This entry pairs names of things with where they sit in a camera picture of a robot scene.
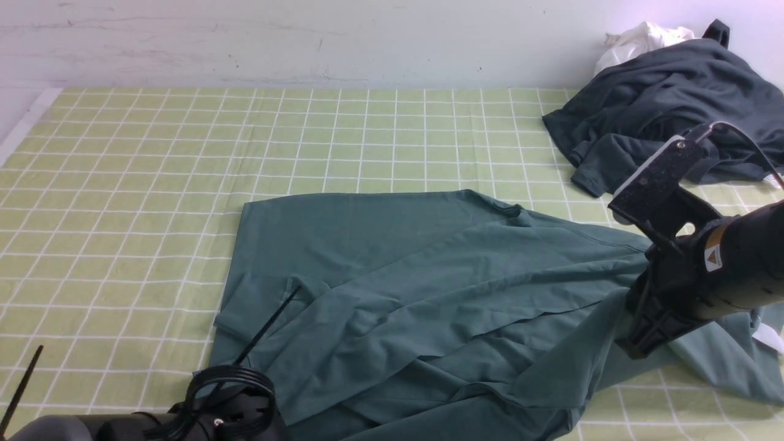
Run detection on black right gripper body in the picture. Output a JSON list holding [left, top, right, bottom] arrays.
[[616, 224, 729, 360]]

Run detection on green long-sleeved shirt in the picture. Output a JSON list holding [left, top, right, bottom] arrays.
[[209, 190, 782, 440]]

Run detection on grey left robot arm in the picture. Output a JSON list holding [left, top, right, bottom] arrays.
[[10, 387, 271, 440]]

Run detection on dark grey crumpled garment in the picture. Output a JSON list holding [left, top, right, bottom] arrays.
[[543, 21, 783, 197]]

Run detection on white crumpled cloth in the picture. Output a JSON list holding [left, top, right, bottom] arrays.
[[594, 21, 697, 76]]

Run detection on green checkered tablecloth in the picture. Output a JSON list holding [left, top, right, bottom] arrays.
[[0, 86, 784, 441]]

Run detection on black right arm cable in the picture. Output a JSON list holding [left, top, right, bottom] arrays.
[[686, 121, 784, 190]]

